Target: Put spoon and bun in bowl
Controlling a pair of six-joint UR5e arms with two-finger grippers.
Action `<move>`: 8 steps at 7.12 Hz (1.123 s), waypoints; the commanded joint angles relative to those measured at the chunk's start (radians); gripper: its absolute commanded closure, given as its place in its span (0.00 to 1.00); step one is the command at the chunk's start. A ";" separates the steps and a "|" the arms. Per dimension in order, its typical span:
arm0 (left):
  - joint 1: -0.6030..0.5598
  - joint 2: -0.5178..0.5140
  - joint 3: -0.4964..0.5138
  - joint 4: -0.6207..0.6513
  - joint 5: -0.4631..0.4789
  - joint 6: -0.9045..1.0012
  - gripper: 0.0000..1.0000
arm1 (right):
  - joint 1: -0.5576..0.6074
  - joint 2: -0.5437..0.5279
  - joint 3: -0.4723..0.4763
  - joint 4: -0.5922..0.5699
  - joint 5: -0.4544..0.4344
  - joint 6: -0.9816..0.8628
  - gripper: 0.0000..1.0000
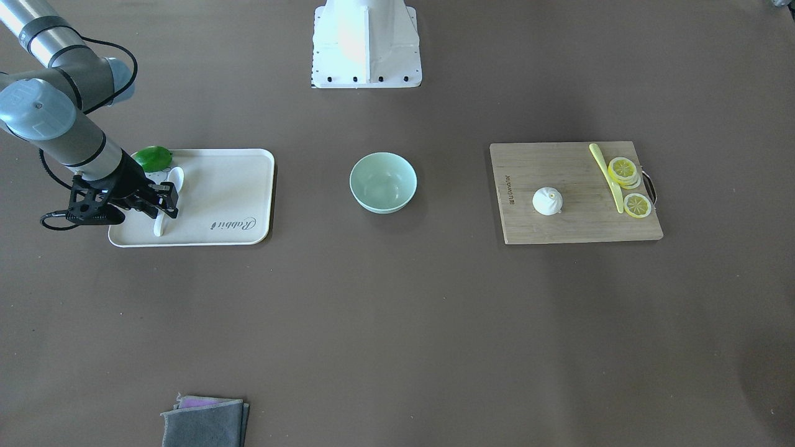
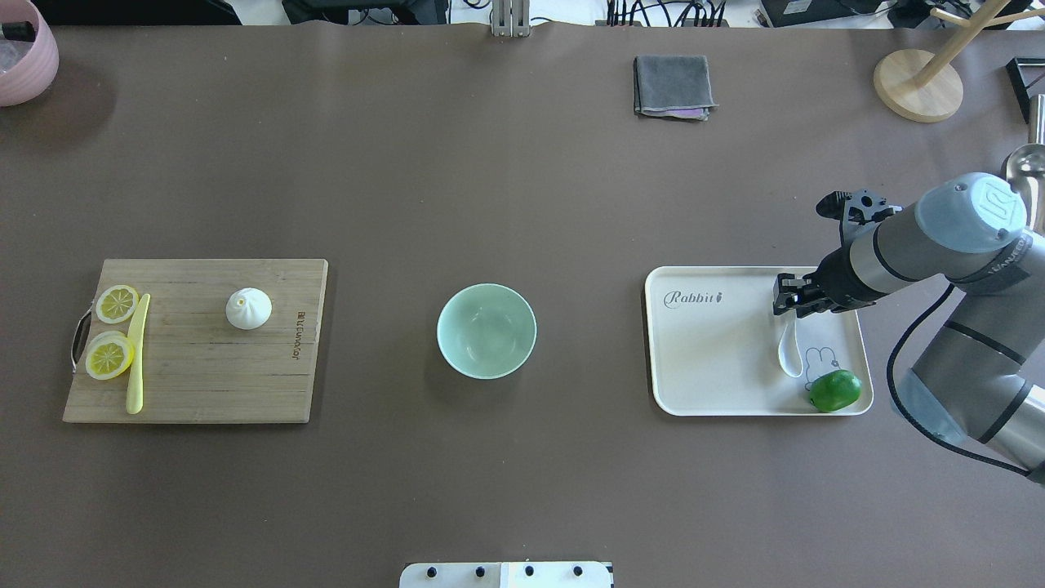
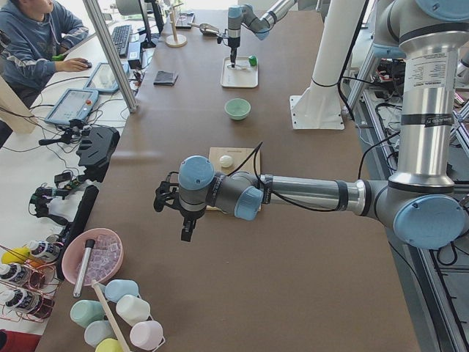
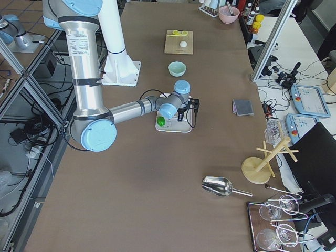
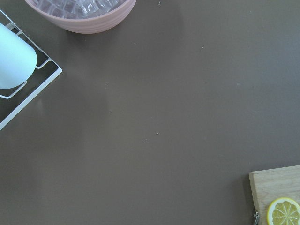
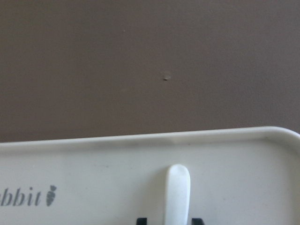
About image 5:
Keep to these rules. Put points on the pink bowl with ice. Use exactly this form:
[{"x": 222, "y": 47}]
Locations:
[{"x": 83, "y": 16}]

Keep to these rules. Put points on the wooden cutting board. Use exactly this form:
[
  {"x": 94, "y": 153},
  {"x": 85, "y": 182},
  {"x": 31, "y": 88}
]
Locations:
[{"x": 271, "y": 184}]

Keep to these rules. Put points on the white wire cup rack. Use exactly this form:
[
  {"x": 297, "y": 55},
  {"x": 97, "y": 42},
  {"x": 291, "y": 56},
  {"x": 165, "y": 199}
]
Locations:
[{"x": 13, "y": 100}]

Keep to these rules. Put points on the light blue cup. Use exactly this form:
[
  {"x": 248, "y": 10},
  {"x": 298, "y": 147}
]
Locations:
[{"x": 18, "y": 59}]

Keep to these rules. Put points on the lemon slice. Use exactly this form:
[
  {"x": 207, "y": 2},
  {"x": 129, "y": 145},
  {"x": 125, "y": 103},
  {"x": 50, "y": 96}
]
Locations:
[{"x": 283, "y": 211}]

